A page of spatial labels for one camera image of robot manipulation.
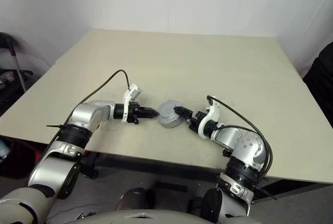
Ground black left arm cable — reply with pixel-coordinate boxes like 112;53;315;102
53;70;131;144

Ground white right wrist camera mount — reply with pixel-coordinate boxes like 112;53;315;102
196;95;221;139

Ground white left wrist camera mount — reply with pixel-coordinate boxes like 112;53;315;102
122;83;143;124

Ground small silver parts on shelf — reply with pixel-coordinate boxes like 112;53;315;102
0;72;15;83

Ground person's black clothed torso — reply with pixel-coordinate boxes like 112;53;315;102
303;43;333;128

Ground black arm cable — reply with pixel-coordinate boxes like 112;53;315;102
53;70;131;144
207;95;273;181

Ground grey round motor lid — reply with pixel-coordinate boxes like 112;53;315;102
157;100;181;122

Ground black chair with metal leg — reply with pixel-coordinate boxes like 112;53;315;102
0;32;50;97

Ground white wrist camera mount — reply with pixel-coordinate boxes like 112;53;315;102
122;83;143;124
196;95;221;139

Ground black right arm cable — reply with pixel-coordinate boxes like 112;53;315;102
207;95;273;181

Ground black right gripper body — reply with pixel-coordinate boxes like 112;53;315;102
187;110;207;133

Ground grey robot torso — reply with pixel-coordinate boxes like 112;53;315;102
62;209;198;224

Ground black flat block on floor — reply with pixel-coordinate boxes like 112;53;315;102
155;180;188;193

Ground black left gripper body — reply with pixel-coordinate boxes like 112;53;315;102
126;101;141;125

